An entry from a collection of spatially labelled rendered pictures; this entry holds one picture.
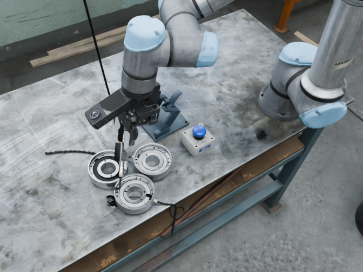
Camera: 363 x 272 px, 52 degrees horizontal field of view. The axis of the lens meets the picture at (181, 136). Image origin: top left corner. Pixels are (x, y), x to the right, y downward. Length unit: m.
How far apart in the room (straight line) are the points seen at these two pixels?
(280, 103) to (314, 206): 0.98
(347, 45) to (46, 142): 0.82
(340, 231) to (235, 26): 1.14
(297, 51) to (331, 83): 0.19
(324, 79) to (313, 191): 1.21
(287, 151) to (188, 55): 0.82
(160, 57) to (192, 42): 0.07
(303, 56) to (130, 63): 0.53
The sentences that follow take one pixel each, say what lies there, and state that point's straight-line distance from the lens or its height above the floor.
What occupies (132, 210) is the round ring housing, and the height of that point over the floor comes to 0.83.
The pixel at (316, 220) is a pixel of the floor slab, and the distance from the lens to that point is 2.04.
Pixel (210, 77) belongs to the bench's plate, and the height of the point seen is 0.80.
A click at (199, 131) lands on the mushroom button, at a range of 1.03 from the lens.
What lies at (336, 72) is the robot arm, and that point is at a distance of 0.96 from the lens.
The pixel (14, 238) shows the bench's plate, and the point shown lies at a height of 0.80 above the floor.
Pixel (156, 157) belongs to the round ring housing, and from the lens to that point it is 1.04.
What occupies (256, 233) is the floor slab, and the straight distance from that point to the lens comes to 1.90.
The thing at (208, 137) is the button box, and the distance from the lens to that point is 1.06.
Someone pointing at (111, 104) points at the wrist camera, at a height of 1.06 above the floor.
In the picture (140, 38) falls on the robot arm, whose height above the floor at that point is 1.24.
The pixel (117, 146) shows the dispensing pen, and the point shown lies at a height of 0.91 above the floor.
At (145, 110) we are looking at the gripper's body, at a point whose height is 1.03.
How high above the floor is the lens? 1.68
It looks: 52 degrees down
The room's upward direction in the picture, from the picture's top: 8 degrees clockwise
